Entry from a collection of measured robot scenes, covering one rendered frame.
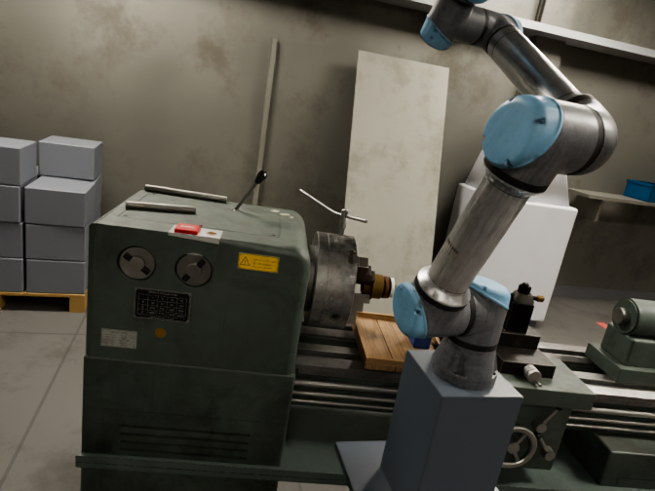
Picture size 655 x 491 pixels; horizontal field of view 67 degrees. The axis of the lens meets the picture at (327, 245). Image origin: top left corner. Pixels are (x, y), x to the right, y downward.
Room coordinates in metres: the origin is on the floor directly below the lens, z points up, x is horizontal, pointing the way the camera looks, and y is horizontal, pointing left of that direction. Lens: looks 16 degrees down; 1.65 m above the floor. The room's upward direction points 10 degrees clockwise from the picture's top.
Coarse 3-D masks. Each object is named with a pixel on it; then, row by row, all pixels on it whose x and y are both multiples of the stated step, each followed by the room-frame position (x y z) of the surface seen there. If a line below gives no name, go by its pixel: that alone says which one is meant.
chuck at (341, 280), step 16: (336, 240) 1.52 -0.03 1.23; (352, 240) 1.54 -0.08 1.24; (336, 256) 1.46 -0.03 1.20; (336, 272) 1.42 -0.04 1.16; (352, 272) 1.43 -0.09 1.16; (336, 288) 1.41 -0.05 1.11; (352, 288) 1.42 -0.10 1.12; (336, 304) 1.41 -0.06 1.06; (352, 304) 1.41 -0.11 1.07; (320, 320) 1.43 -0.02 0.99; (336, 320) 1.43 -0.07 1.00
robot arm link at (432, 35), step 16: (448, 0) 1.09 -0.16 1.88; (432, 16) 1.12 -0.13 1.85; (448, 16) 1.10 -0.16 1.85; (464, 16) 1.10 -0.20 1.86; (480, 16) 1.13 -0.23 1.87; (432, 32) 1.12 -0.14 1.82; (448, 32) 1.12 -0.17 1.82; (464, 32) 1.13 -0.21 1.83; (480, 32) 1.14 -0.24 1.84; (448, 48) 1.16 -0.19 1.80
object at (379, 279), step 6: (378, 276) 1.57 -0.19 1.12; (384, 276) 1.59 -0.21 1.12; (378, 282) 1.55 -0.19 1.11; (384, 282) 1.56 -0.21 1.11; (390, 282) 1.56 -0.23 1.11; (366, 288) 1.55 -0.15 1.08; (372, 288) 1.54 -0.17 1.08; (378, 288) 1.54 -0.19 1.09; (384, 288) 1.55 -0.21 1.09; (390, 288) 1.55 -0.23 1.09; (372, 294) 1.54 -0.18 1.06; (378, 294) 1.54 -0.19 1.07; (384, 294) 1.55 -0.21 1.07
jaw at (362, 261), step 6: (348, 252) 1.48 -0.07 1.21; (348, 258) 1.47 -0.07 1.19; (354, 258) 1.47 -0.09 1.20; (360, 258) 1.49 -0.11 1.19; (366, 258) 1.50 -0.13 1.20; (360, 264) 1.48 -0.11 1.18; (366, 264) 1.48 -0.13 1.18; (360, 270) 1.48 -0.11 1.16; (366, 270) 1.48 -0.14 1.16; (360, 276) 1.51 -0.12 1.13; (366, 276) 1.51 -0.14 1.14; (372, 276) 1.54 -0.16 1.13; (360, 282) 1.53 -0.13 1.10; (366, 282) 1.53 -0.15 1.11; (372, 282) 1.53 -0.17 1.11
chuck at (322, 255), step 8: (320, 232) 1.57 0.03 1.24; (320, 240) 1.50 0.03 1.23; (328, 240) 1.51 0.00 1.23; (320, 248) 1.47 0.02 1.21; (328, 248) 1.47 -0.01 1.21; (320, 256) 1.44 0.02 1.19; (328, 256) 1.45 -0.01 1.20; (320, 264) 1.43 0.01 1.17; (320, 272) 1.42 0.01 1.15; (320, 280) 1.41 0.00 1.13; (320, 288) 1.40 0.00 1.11; (312, 296) 1.41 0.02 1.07; (320, 296) 1.40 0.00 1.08; (312, 304) 1.40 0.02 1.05; (320, 304) 1.40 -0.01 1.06; (304, 312) 1.56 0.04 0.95; (312, 312) 1.41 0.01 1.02; (320, 312) 1.41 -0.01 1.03; (304, 320) 1.53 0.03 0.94; (312, 320) 1.43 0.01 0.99
